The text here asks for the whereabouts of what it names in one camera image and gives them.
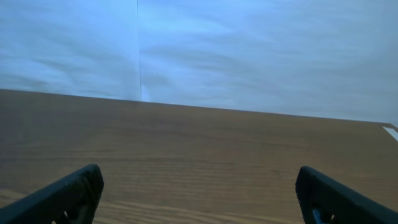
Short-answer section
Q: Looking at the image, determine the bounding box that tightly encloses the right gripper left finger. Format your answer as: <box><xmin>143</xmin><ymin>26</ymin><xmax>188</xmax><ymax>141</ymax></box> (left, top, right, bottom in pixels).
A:
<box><xmin>0</xmin><ymin>164</ymin><xmax>104</xmax><ymax>224</ymax></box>

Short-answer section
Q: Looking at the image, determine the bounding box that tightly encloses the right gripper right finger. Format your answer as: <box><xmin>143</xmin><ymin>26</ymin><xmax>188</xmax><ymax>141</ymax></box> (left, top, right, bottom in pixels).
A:
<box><xmin>295</xmin><ymin>166</ymin><xmax>398</xmax><ymax>224</ymax></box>

